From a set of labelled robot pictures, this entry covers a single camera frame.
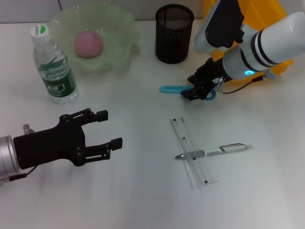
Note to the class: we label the clear plastic ruler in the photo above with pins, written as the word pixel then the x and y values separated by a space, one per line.
pixel 188 143

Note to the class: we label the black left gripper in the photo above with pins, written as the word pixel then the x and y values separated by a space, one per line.
pixel 47 145

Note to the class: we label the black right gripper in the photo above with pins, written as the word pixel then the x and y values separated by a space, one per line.
pixel 209 74

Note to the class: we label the pink peach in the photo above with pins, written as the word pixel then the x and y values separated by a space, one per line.
pixel 88 44

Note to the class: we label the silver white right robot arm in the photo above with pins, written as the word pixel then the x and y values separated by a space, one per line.
pixel 274 40

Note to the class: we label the clear green-label water bottle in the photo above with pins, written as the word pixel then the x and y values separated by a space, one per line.
pixel 54 71

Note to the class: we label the silver white ballpoint pen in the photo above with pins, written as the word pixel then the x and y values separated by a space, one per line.
pixel 228 148

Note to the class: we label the yellow plastic bin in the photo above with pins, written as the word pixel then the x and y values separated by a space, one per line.
pixel 264 16

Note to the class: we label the black mesh pen cup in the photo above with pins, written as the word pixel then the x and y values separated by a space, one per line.
pixel 174 35

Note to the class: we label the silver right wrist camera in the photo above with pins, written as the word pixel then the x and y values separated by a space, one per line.
pixel 221 26

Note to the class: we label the translucent green fruit plate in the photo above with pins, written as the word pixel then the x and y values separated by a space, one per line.
pixel 114 35

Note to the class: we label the blue capped scissors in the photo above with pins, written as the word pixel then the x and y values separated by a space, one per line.
pixel 170 89

